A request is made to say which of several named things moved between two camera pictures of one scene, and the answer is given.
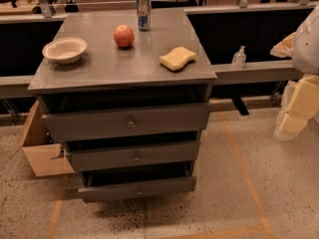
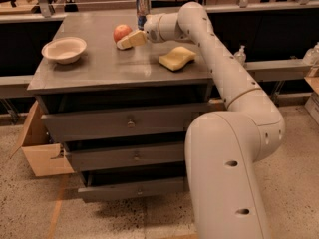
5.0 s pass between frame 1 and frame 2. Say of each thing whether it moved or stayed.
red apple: stayed
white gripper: moved
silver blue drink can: stayed
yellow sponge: stayed
